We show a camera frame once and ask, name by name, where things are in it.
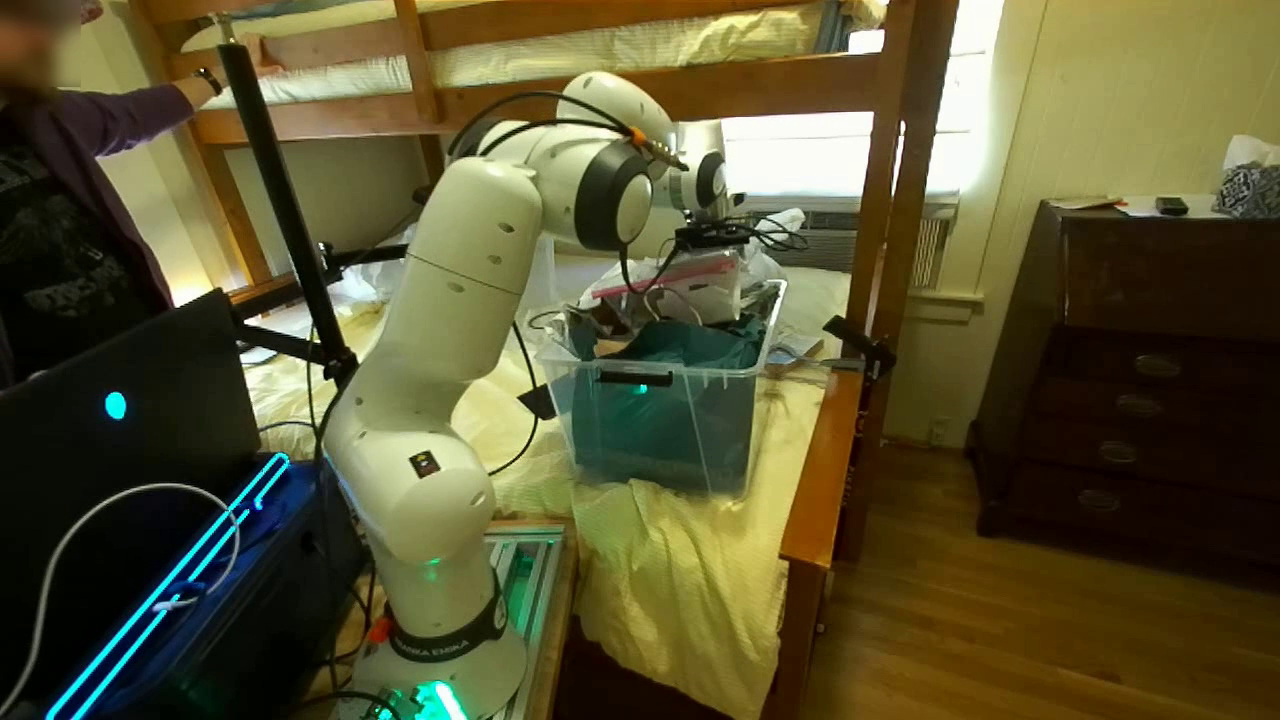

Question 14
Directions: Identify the aluminum robot stand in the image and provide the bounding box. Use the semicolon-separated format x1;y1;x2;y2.
316;521;579;720

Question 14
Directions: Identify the clear plastic storage bin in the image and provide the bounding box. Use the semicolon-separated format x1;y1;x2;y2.
528;272;793;498

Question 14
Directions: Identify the wooden bunk bed frame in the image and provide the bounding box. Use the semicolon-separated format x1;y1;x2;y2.
130;0;964;720

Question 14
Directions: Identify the white cable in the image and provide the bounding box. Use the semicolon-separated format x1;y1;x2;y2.
0;477;249;717

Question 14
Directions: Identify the patterned tissue box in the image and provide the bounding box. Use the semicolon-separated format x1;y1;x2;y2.
1211;131;1280;226

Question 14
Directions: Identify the white plastic bag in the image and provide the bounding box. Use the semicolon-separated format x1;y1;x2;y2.
722;201;815;305

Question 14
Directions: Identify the teal cloth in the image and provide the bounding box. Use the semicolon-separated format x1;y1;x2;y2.
573;317;773;492

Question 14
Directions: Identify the clear zip bag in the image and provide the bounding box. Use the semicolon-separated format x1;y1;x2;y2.
593;244;783;333

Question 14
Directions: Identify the pale yellow bed sheet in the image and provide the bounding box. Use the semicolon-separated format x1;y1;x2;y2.
237;264;856;720

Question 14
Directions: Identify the person in dark shirt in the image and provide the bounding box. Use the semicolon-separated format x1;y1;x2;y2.
0;0;227;392

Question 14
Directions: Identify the black laptop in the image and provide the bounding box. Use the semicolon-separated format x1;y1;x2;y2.
0;289;269;671

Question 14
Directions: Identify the bright window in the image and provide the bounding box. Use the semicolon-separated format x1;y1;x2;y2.
714;0;1010;205

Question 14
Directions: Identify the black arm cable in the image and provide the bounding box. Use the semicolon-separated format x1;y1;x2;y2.
442;85;697;483

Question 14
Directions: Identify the bunk mattress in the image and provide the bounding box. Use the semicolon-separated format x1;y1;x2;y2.
176;0;892;114

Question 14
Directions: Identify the small black flat object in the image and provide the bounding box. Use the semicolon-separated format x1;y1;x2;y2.
516;379;558;423

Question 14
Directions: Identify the black clamp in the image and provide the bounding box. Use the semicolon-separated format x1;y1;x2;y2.
818;314;899;392

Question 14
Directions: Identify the black tripod pole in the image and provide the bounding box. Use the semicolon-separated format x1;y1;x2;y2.
210;36;412;387

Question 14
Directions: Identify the dark wooden dresser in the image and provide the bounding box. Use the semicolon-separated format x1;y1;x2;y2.
964;198;1280;594

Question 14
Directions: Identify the blue glowing computer case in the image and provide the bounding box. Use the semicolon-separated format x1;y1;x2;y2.
34;450;362;720

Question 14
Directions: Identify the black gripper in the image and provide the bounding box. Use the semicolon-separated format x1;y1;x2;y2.
679;211;769;261

